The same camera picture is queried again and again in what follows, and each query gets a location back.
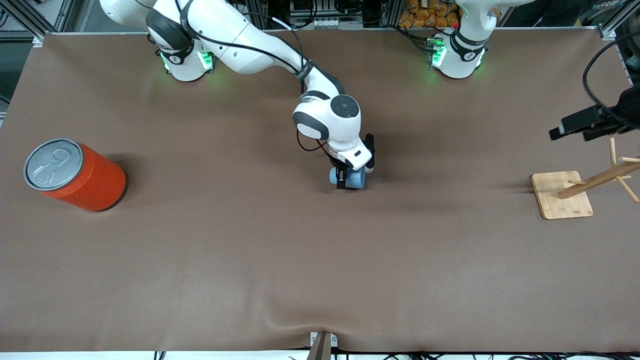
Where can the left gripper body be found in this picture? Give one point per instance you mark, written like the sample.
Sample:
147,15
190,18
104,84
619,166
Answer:
631,108

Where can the blue plastic cup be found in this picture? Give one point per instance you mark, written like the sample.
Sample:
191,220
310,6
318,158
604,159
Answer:
356,179

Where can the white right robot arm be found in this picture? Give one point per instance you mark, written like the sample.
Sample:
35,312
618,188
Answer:
240,40

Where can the wooden mug rack stand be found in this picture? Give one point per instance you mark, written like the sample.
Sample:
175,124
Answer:
562,197

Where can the white power strip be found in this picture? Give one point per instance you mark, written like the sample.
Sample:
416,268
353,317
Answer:
327,23

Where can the pile of orange bread rolls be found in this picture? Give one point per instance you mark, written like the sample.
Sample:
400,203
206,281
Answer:
430,15

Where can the orange can with silver lid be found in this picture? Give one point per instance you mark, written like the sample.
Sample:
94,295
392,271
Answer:
75,172

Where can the silver aluminium frame post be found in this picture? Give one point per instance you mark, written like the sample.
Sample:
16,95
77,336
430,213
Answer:
391,12

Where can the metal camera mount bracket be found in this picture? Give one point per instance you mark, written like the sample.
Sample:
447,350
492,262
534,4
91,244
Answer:
322,345

